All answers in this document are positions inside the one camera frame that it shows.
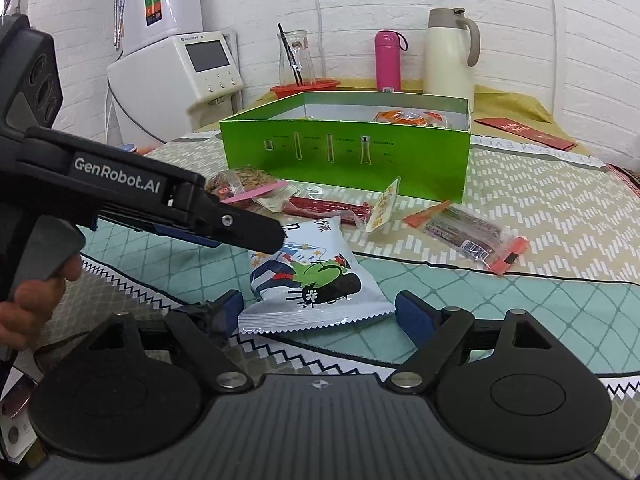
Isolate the person's left hand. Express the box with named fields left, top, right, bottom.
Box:
left=0, top=255, right=83, bottom=353

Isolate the clear bag of crackers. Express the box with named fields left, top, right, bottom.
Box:
left=205, top=166, right=301, bottom=211

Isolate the white cartoon snack bag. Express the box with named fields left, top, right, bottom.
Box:
left=237, top=217, right=396, bottom=335

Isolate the teal and beige patterned mat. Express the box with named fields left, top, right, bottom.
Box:
left=45, top=130, right=640, bottom=461

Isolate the clear glass carafe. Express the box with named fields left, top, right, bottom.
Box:
left=276, top=30, right=317, bottom=88

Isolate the black straw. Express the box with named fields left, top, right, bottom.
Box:
left=277, top=23, right=304, bottom=87

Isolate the green cardboard box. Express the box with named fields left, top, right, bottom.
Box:
left=219, top=91, right=473, bottom=206

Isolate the clear yellow-print snack packet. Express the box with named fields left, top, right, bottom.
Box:
left=362, top=176, right=403, bottom=233

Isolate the red plastic basin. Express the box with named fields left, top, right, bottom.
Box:
left=270, top=78, right=342, bottom=101

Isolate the red envelope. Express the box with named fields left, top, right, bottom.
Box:
left=472, top=116, right=578, bottom=151

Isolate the white wall cable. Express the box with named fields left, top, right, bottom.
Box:
left=310, top=0, right=328, bottom=78

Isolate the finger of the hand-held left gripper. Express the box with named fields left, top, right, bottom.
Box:
left=172, top=182, right=287, bottom=254
left=94, top=211, right=224, bottom=250

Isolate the white appliance with screen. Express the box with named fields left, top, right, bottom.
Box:
left=106, top=30, right=246, bottom=146

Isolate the pink thermos bottle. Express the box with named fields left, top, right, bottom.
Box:
left=375, top=30, right=408, bottom=93

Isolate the dark snack bar packet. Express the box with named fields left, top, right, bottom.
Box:
left=402, top=200, right=531, bottom=277

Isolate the orange snack packet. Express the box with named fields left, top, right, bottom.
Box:
left=372, top=109, right=451, bottom=128

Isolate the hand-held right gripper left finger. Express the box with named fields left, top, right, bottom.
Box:
left=82, top=289, right=253, bottom=392

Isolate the cream thermos jug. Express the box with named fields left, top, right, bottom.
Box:
left=424, top=7, right=482, bottom=100

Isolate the white wall water purifier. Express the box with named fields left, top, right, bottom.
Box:
left=120, top=0, right=203, bottom=56

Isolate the red sausage stick packet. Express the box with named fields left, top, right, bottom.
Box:
left=252, top=185, right=375, bottom=231

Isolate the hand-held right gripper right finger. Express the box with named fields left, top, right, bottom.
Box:
left=385, top=291, right=558, bottom=392

